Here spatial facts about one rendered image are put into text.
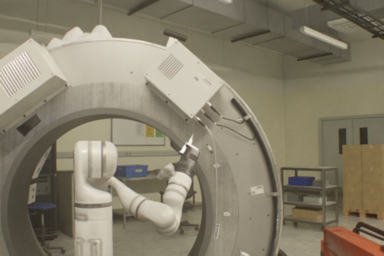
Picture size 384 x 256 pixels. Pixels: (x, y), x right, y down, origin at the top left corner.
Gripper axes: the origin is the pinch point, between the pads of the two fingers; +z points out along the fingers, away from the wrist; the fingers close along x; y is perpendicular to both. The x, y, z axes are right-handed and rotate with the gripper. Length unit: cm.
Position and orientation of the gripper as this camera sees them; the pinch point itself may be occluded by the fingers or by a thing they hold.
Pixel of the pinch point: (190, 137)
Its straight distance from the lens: 137.0
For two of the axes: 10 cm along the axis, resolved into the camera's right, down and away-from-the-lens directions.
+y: 8.4, 5.1, 1.8
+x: 4.7, -5.2, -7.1
